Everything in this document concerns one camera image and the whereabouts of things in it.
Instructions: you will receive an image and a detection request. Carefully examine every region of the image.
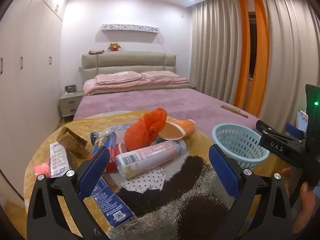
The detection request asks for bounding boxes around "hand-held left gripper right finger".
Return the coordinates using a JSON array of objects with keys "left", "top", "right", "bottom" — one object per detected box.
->
[{"left": 209, "top": 144, "right": 294, "bottom": 240}]

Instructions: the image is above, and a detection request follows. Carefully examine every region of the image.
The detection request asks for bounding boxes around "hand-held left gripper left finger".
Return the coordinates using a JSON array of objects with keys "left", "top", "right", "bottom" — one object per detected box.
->
[{"left": 26, "top": 146, "right": 112, "bottom": 240}]

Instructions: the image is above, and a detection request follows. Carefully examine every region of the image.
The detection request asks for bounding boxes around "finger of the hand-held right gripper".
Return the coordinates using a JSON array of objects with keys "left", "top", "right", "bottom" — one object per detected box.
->
[
  {"left": 255, "top": 120, "right": 305, "bottom": 159},
  {"left": 286, "top": 123, "right": 307, "bottom": 140}
]

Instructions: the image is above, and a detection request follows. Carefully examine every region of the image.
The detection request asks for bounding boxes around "light blue plastic basket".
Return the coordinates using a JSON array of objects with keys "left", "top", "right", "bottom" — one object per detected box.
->
[{"left": 212, "top": 123, "right": 270, "bottom": 169}]

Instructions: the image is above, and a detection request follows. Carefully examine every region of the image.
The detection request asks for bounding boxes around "white blister pack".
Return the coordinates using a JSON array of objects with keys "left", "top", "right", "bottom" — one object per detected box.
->
[{"left": 49, "top": 142, "right": 71, "bottom": 178}]

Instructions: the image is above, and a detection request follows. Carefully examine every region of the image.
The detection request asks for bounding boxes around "white polka dot cloth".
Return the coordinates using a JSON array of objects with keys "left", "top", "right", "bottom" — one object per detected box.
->
[{"left": 122, "top": 167, "right": 167, "bottom": 193}]

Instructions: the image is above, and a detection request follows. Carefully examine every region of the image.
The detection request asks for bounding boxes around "pink white plastic bottle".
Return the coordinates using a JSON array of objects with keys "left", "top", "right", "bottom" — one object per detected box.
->
[{"left": 115, "top": 140, "right": 186, "bottom": 180}]

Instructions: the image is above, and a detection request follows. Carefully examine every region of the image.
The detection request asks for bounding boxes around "orange paper cup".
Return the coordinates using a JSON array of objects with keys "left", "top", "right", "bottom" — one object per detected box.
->
[{"left": 158, "top": 119, "right": 196, "bottom": 141}]

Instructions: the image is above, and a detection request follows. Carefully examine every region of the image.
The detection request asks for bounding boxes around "person's right hand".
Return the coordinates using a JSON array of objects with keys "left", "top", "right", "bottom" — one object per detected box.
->
[{"left": 280, "top": 167, "right": 320, "bottom": 233}]

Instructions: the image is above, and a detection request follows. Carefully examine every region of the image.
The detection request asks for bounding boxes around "light blue board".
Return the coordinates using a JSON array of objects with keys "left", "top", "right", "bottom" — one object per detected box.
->
[{"left": 296, "top": 110, "right": 309, "bottom": 133}]

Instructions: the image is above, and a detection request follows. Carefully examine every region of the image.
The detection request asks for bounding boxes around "red snack packet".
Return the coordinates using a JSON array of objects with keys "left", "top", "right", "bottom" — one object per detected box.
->
[{"left": 106, "top": 144, "right": 127, "bottom": 172}]

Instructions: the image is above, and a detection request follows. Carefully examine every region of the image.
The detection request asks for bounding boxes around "long blue carton box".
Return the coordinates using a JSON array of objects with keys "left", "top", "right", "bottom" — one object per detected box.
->
[{"left": 91, "top": 176, "right": 138, "bottom": 228}]

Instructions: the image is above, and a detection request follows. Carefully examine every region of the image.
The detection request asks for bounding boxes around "brown cardboard box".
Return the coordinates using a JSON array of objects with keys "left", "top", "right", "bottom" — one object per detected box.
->
[{"left": 56, "top": 127, "right": 88, "bottom": 158}]

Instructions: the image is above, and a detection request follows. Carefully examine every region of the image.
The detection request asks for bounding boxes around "pink wrapper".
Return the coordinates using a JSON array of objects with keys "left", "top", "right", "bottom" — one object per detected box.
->
[{"left": 34, "top": 162, "right": 50, "bottom": 178}]

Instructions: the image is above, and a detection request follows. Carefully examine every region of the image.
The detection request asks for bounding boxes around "wooden stick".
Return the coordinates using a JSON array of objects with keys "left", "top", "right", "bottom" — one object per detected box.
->
[{"left": 221, "top": 104, "right": 248, "bottom": 118}]

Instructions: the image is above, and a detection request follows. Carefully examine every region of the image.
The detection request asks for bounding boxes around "yellow printed blanket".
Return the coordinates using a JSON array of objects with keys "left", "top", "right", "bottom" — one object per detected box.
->
[{"left": 24, "top": 110, "right": 290, "bottom": 240}]

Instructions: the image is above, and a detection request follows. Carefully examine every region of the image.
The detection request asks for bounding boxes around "orange plastic bag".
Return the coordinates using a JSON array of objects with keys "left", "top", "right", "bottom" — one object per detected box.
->
[{"left": 124, "top": 108, "right": 167, "bottom": 151}]

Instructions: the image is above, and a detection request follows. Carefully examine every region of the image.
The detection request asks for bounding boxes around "grey nightstand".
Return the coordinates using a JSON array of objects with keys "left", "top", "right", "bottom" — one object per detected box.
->
[{"left": 59, "top": 91, "right": 84, "bottom": 122}]

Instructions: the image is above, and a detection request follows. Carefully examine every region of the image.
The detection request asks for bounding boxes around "beige curtain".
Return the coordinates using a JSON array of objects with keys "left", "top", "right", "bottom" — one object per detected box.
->
[
  {"left": 189, "top": 0, "right": 242, "bottom": 105},
  {"left": 260, "top": 0, "right": 320, "bottom": 133}
]

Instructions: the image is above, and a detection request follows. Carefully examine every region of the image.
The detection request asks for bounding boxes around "orange curtain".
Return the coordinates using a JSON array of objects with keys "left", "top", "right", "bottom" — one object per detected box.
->
[
  {"left": 250, "top": 0, "right": 270, "bottom": 117},
  {"left": 234, "top": 0, "right": 257, "bottom": 110}
]

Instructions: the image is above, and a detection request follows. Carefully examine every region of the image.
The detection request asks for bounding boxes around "purple bedspread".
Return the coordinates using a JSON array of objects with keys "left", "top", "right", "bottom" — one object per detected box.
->
[{"left": 73, "top": 87, "right": 263, "bottom": 130}]

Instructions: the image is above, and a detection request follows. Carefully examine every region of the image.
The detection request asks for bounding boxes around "window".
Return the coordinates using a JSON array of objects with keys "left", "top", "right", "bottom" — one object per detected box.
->
[{"left": 247, "top": 11, "right": 257, "bottom": 80}]

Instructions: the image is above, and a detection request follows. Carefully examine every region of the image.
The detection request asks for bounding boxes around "pink pillow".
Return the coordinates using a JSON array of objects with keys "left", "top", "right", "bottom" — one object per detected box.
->
[
  {"left": 94, "top": 71, "right": 142, "bottom": 85},
  {"left": 139, "top": 71, "right": 180, "bottom": 80}
]

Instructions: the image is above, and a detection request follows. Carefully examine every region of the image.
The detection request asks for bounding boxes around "white wardrobe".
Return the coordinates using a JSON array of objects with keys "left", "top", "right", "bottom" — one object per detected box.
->
[{"left": 0, "top": 0, "right": 68, "bottom": 200}]

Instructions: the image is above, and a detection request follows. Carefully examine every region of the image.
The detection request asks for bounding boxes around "white printed wall shelf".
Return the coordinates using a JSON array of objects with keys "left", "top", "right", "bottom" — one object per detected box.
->
[{"left": 102, "top": 24, "right": 160, "bottom": 33}]

